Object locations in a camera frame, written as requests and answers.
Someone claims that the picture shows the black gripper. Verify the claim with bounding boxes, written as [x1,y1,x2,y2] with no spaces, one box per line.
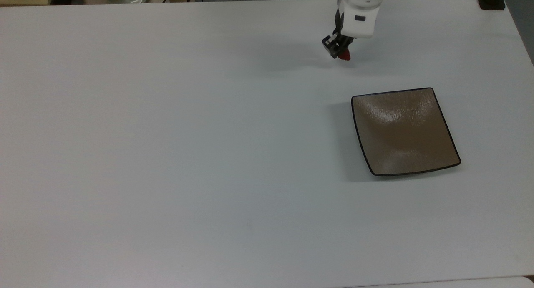
[322,8,356,59]

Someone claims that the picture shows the brown square ceramic plate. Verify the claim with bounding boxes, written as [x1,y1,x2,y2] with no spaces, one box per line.
[351,87,461,177]

